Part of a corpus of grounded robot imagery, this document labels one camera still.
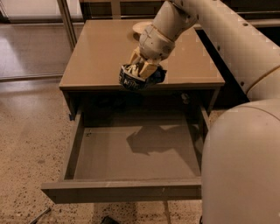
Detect black object on floor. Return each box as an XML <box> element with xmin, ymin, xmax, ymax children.
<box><xmin>101</xmin><ymin>216</ymin><xmax>120</xmax><ymax>224</ymax></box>

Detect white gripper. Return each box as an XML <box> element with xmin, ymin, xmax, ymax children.
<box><xmin>129</xmin><ymin>24</ymin><xmax>176</xmax><ymax>79</ymax></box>

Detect blue chip bag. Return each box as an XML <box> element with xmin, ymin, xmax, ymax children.
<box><xmin>119</xmin><ymin>64</ymin><xmax>166</xmax><ymax>91</ymax></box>

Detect grey drawer cabinet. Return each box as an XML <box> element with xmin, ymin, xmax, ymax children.
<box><xmin>59</xmin><ymin>20</ymin><xmax>225</xmax><ymax>117</ymax></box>

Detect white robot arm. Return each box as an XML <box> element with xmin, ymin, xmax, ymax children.
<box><xmin>130</xmin><ymin>0</ymin><xmax>280</xmax><ymax>224</ymax></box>

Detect grey metal bar on floor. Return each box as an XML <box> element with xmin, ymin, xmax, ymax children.
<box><xmin>28</xmin><ymin>207</ymin><xmax>52</xmax><ymax>224</ymax></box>

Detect white ceramic bowl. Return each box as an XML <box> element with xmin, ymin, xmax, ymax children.
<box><xmin>132</xmin><ymin>21</ymin><xmax>152</xmax><ymax>34</ymax></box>

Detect metal railing frame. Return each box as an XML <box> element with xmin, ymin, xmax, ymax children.
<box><xmin>57</xmin><ymin>0</ymin><xmax>280</xmax><ymax>46</ymax></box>

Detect open grey top drawer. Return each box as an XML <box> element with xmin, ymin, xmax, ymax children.
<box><xmin>41</xmin><ymin>103</ymin><xmax>210</xmax><ymax>204</ymax></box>

